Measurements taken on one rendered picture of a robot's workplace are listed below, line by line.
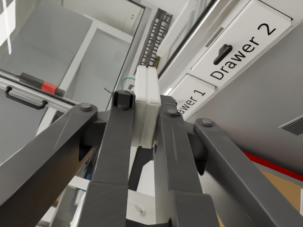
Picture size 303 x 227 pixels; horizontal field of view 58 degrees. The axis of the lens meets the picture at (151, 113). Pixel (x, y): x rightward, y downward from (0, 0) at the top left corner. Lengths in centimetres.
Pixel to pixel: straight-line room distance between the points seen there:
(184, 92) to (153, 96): 78
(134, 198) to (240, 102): 59
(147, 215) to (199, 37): 49
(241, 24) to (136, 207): 48
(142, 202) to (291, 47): 54
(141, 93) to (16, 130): 155
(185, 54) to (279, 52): 25
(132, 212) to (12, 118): 132
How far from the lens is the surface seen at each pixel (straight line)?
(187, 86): 91
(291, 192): 57
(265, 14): 71
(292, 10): 73
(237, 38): 75
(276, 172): 131
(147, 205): 51
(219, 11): 73
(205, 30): 77
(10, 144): 167
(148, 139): 16
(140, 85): 17
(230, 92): 94
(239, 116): 106
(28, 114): 173
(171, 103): 17
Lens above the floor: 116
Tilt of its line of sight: 12 degrees down
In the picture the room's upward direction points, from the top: 67 degrees counter-clockwise
